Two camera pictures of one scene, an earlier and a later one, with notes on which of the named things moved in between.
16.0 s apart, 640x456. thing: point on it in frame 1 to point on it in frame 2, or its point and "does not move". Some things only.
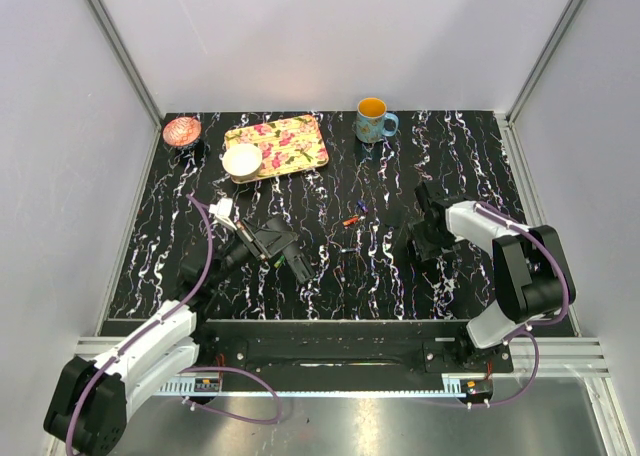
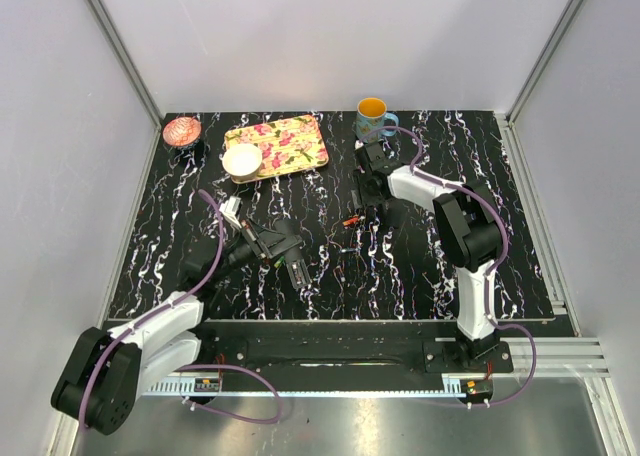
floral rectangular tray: [285, 146] does not move
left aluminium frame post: [118, 46] does not move
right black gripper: [427, 251] to [369, 200]
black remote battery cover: [395, 218] does not move
